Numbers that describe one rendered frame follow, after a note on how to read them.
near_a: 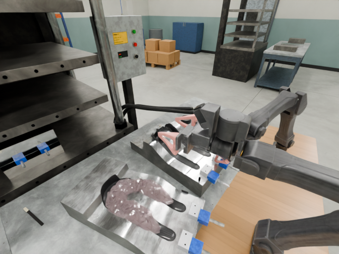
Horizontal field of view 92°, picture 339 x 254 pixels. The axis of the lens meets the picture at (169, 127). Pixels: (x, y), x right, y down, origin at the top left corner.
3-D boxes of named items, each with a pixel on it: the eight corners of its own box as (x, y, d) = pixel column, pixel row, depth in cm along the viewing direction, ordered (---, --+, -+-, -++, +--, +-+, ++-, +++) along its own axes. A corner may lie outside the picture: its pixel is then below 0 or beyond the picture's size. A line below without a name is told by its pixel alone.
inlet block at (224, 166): (240, 171, 79) (243, 164, 76) (236, 178, 76) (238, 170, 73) (215, 159, 86) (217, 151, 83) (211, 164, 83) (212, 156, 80)
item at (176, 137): (152, 128, 45) (182, 139, 41) (167, 116, 50) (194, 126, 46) (154, 146, 49) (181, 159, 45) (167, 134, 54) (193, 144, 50)
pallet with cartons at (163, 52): (180, 64, 565) (181, 39, 522) (168, 70, 507) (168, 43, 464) (152, 59, 615) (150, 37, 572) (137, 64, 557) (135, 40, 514)
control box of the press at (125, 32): (155, 164, 197) (145, 15, 112) (135, 180, 178) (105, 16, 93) (143, 155, 209) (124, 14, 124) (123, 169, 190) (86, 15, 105)
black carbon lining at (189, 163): (212, 156, 87) (215, 142, 81) (195, 175, 77) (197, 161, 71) (163, 130, 105) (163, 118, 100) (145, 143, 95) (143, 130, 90)
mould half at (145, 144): (225, 165, 91) (231, 146, 83) (200, 197, 75) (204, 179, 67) (160, 129, 118) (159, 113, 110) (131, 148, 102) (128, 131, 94)
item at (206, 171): (230, 186, 73) (233, 179, 69) (225, 194, 69) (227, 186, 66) (204, 171, 80) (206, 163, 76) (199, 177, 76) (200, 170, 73)
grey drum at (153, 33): (163, 51, 746) (162, 28, 696) (163, 54, 698) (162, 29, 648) (150, 51, 745) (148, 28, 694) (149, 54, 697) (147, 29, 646)
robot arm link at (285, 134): (285, 148, 91) (295, 107, 68) (273, 141, 95) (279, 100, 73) (292, 141, 91) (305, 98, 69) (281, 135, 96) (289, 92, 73)
